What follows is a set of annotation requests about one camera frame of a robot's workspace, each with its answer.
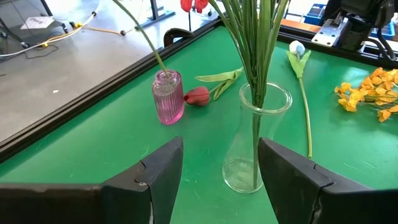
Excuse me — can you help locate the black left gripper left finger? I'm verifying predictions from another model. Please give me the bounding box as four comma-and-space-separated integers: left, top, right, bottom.
0, 136, 185, 224

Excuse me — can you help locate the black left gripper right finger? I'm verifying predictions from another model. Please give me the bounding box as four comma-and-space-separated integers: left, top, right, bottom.
257, 137, 398, 224

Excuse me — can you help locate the dark red tulip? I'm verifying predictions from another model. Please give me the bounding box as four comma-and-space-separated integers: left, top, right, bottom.
183, 67, 244, 107

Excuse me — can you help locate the yellow flower bunch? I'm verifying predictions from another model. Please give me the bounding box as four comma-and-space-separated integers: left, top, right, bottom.
334, 67, 398, 123

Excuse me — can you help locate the red poppy bunch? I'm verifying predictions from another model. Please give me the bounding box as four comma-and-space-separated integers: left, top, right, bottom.
180, 0, 292, 190

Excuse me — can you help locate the white tulip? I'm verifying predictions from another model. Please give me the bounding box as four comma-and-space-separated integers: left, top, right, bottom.
285, 40, 313, 159

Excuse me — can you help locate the red flower single stem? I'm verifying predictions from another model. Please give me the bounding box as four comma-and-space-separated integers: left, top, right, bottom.
111, 0, 171, 79

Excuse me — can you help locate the clear glass vase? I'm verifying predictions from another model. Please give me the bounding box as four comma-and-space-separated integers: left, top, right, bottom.
221, 81, 294, 194

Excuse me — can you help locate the pink ribbed glass vase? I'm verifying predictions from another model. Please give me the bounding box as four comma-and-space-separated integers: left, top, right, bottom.
151, 68, 185, 126

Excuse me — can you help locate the blue storage bin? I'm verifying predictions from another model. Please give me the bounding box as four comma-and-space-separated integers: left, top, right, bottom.
369, 21, 396, 40
303, 2, 326, 26

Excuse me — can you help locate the black office desk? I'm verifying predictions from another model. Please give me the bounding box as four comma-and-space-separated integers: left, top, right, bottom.
135, 0, 177, 30

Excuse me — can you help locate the white paper sheet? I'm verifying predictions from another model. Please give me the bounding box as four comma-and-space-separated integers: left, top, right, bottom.
20, 16, 55, 30

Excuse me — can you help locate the black table frame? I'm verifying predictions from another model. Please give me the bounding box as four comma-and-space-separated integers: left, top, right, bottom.
0, 17, 398, 164

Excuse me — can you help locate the yellow beaded floor cable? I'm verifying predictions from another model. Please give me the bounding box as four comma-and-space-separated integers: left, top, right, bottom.
0, 11, 137, 58

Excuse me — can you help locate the black frame clamp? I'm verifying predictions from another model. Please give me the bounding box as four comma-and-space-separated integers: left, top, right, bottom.
163, 27, 195, 48

